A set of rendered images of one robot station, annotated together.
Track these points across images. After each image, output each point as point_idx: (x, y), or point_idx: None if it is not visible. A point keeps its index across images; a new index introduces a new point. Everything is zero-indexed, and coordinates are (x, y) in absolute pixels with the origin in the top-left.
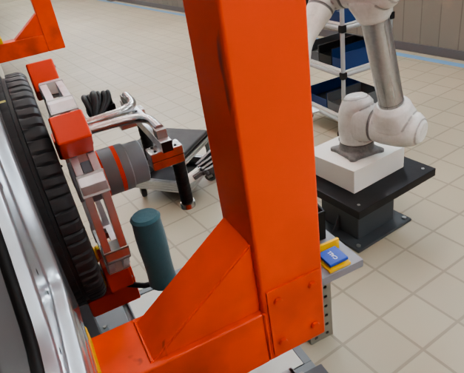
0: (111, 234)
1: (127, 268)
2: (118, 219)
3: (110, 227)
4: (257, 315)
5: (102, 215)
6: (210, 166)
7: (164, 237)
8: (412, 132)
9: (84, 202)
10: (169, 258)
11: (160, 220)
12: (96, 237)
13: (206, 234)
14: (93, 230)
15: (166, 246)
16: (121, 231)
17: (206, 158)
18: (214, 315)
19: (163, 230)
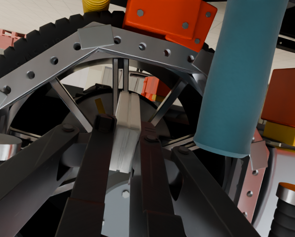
0: (134, 57)
1: (205, 39)
2: (255, 204)
3: (110, 51)
4: None
5: (80, 59)
6: (177, 212)
7: (260, 106)
8: None
9: (51, 80)
10: (273, 51)
11: (247, 144)
12: (121, 56)
13: None
14: (98, 51)
15: (266, 84)
16: (259, 187)
17: (36, 198)
18: None
19: (255, 122)
